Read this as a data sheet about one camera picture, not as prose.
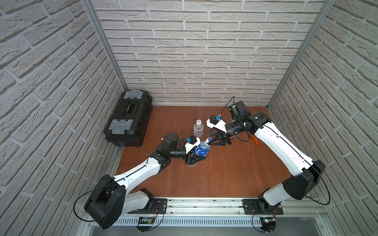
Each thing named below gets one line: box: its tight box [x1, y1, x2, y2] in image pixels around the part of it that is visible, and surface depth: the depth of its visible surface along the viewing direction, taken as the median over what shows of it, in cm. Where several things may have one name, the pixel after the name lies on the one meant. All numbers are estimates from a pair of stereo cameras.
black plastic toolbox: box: [103, 89, 154, 148], surface depth 94 cm
